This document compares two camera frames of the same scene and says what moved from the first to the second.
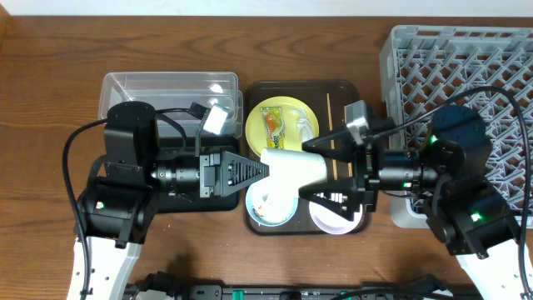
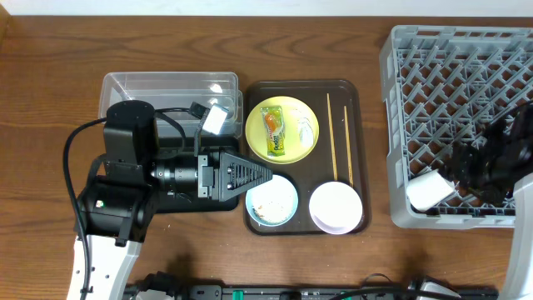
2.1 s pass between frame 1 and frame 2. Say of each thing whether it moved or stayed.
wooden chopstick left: stayed
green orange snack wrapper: stayed
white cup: moved
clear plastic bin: stayed
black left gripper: stayed
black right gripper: moved
